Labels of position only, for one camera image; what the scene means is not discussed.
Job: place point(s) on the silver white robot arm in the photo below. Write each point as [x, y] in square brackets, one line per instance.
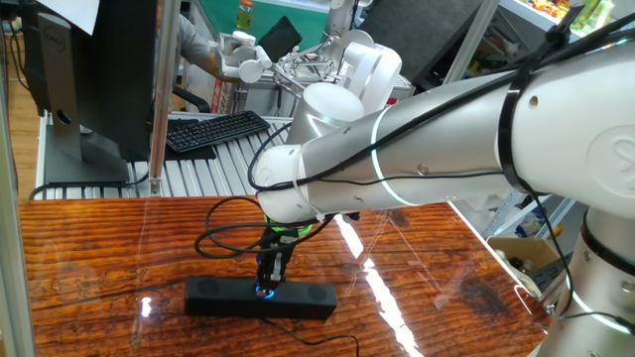
[446, 149]

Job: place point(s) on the blue lit volume knob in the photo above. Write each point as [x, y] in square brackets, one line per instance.
[269, 296]

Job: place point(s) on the white shelving rack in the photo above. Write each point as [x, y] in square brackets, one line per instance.
[541, 20]

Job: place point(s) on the black flat device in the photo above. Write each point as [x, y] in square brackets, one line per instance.
[550, 275]

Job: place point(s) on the silver metal case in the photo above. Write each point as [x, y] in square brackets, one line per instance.
[258, 99]

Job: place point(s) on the black speaker bar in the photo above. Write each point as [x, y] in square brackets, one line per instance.
[223, 300]

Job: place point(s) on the brown cardboard box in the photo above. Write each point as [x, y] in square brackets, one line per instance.
[516, 248]

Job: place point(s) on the person's arm grey sleeve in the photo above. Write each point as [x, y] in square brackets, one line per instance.
[191, 39]

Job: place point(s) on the green drink bottle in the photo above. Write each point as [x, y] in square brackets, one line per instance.
[244, 15]

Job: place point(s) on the black tablet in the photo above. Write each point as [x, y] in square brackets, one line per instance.
[280, 37]

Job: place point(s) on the aluminium frame post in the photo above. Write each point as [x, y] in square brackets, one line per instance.
[163, 89]
[551, 296]
[12, 258]

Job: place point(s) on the white foam packing slab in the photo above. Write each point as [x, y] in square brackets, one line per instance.
[478, 213]

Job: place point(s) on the colourful snack packs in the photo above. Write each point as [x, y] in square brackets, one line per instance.
[553, 7]

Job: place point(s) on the black keyboard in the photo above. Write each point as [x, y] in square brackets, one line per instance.
[213, 130]

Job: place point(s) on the black chair armrest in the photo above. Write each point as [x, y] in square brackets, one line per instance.
[193, 98]

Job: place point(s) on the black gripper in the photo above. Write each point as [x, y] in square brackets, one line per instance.
[278, 243]

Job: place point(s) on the wood grain table mat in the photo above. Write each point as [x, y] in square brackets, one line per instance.
[124, 277]

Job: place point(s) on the dark grey foam panel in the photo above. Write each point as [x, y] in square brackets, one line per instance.
[421, 25]

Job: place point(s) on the white haptic control device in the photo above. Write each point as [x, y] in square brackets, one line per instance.
[248, 59]

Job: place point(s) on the white paper sheet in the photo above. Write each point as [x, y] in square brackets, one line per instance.
[69, 12]

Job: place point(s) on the grey monitor stand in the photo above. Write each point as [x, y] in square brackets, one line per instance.
[59, 99]

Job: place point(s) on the white rounded robot base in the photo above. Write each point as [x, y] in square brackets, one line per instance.
[372, 69]

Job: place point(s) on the white carton red print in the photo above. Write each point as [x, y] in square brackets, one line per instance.
[217, 94]

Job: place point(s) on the black computer monitor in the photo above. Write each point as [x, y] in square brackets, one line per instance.
[114, 74]

